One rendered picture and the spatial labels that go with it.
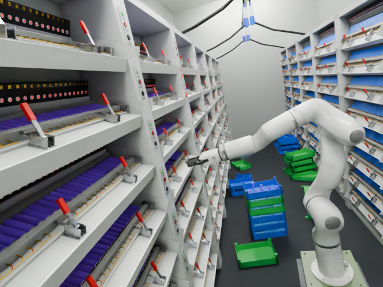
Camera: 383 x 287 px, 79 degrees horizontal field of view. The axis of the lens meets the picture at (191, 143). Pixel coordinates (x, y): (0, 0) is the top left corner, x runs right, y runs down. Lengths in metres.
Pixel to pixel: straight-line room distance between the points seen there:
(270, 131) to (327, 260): 0.71
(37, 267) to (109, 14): 0.75
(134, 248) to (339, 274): 1.04
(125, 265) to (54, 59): 0.56
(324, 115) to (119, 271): 0.95
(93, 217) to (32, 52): 0.38
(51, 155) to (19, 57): 0.18
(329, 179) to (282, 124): 0.33
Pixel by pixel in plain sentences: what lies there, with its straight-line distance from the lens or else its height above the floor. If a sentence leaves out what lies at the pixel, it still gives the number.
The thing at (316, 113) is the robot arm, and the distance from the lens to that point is 1.12.
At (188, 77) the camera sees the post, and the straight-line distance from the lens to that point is 2.24.
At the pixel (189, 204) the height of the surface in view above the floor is 0.76.
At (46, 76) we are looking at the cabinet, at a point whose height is 1.53.
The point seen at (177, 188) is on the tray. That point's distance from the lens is 1.16.
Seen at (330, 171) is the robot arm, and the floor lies 0.93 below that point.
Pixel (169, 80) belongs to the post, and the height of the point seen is 1.48.
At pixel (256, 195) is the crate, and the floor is 0.43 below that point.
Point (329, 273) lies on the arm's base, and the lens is 1.48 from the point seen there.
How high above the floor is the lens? 1.41
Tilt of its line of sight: 13 degrees down
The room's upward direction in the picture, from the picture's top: 12 degrees counter-clockwise
